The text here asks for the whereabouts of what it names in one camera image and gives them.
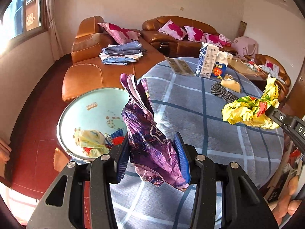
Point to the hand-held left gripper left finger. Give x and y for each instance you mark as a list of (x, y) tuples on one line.
[(122, 162)]

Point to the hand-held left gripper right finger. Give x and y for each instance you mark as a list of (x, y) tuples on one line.
[(182, 157)]

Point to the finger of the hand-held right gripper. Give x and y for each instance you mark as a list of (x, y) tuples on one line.
[(281, 118)]

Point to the yellow plastic bag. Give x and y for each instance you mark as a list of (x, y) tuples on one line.
[(247, 109)]

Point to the purple wrapper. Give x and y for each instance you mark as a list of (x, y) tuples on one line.
[(147, 133)]

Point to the light green enamel basin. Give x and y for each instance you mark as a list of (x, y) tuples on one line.
[(90, 114)]

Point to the person's right hand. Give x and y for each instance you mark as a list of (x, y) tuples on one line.
[(286, 205)]

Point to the brown wooden door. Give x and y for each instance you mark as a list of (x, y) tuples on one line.
[(296, 93)]

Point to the blue checkered tablecloth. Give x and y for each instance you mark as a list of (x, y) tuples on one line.
[(195, 124)]

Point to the brown leather armchair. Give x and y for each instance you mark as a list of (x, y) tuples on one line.
[(283, 81)]

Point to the pale yellow plastic wrapper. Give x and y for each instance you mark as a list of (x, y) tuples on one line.
[(90, 140)]

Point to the pink white armchair cushion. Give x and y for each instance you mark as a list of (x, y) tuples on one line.
[(270, 66)]

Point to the pale yellow block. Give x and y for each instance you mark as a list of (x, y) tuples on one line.
[(232, 84)]

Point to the dark cardboard box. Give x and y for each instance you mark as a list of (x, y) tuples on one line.
[(276, 188)]

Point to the wooden coffee table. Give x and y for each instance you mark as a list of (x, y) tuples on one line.
[(243, 69)]

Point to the blue yellow juice carton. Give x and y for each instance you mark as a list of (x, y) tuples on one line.
[(219, 69)]

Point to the pink cloth covered chair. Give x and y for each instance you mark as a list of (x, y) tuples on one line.
[(246, 46)]

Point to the brown leather chaise sofa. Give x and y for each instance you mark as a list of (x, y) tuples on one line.
[(95, 76)]

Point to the flat dark tan packet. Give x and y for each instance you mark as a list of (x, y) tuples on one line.
[(180, 66)]

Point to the white blue milk carton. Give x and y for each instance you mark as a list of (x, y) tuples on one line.
[(206, 59)]

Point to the small pink dotted pillow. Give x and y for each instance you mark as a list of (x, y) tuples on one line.
[(225, 40)]

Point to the brown woven cylinder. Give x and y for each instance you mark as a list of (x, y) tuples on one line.
[(243, 29)]

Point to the pink floral pillow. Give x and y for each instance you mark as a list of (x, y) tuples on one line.
[(119, 33), (172, 29), (213, 39), (195, 33)]

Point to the folded blue bedding stack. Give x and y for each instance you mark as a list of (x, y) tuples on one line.
[(121, 53)]

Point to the beige curtain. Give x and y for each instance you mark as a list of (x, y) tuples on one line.
[(54, 23)]

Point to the window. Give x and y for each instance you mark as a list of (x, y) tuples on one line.
[(23, 12)]

